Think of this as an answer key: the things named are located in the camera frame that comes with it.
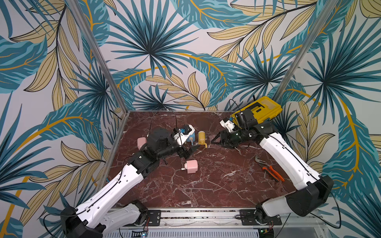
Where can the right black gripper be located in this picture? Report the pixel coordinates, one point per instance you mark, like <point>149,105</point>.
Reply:
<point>225,138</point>

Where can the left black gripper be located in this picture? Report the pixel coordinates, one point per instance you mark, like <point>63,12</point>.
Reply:
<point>182,152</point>

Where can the pink sharpener back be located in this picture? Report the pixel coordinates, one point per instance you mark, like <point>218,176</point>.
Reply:
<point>191,166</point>

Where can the pink sharpener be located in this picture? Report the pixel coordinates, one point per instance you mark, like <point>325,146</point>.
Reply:
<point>141,142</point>
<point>191,166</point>

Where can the yellow pencil sharpener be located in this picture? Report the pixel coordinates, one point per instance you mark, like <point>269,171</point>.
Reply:
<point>202,138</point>

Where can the blue pencil sharpener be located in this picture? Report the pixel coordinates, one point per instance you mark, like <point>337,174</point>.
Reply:
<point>191,139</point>

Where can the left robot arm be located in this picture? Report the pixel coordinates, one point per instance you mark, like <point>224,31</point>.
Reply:
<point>93,218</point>

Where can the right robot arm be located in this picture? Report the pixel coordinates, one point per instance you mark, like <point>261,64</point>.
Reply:
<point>312,189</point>

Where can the yellow black toolbox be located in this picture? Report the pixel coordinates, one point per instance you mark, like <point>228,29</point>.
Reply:
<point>257,112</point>

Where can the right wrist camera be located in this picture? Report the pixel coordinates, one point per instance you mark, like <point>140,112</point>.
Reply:
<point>228,124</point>

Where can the orange handled pliers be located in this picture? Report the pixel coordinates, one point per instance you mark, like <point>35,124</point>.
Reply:
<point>270,170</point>

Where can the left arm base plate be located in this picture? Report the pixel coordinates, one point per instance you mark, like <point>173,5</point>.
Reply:
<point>150,218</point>

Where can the aluminium front rail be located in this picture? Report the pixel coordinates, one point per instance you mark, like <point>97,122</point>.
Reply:
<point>221,223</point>

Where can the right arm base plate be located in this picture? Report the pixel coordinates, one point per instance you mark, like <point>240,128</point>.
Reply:
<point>257,217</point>

